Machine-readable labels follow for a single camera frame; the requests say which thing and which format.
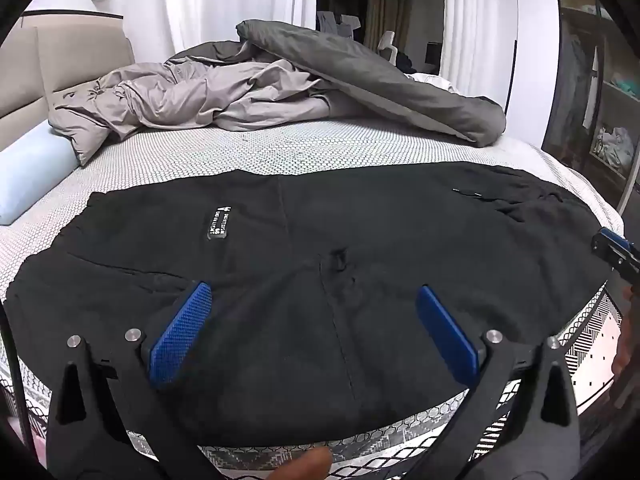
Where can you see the white patterned mattress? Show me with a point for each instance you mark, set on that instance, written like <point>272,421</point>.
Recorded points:
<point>250,150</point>

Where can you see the pale clothes pile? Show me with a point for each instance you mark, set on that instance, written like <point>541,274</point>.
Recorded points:
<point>614,146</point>

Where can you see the beige padded headboard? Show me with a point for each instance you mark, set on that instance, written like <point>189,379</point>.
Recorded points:
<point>75,60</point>

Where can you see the person's left hand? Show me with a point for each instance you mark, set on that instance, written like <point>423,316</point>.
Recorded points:
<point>307,466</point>

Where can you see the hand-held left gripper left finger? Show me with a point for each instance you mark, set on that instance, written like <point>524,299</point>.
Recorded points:
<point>180,335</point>

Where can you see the grey duvet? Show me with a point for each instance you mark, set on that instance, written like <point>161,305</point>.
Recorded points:
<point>200,95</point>

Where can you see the dark open wardrobe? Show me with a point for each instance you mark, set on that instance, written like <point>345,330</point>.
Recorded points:
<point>575,110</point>

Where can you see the teal cloth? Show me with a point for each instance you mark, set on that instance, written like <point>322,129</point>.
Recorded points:
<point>626,82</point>

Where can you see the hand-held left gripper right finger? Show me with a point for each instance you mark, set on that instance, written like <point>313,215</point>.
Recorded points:
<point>447,335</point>

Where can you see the person's right hand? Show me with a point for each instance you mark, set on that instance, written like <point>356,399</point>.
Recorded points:
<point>625,355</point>

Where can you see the white office chair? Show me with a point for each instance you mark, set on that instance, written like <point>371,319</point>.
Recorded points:
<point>388,45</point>

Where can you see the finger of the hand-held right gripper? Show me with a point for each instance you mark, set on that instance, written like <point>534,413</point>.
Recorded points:
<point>612,244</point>

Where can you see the beige curtain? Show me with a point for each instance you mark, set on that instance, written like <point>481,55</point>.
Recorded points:
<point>386,5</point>

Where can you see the white curtain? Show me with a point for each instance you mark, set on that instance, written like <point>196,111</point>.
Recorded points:
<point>475,25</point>
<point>225,0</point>

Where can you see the black pants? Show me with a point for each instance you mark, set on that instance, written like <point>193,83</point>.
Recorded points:
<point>300,270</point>

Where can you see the light blue pillow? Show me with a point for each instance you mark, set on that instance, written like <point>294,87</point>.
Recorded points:
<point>30,170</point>

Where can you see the hanging grey clothes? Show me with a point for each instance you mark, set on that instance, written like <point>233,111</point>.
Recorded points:
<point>340,24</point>

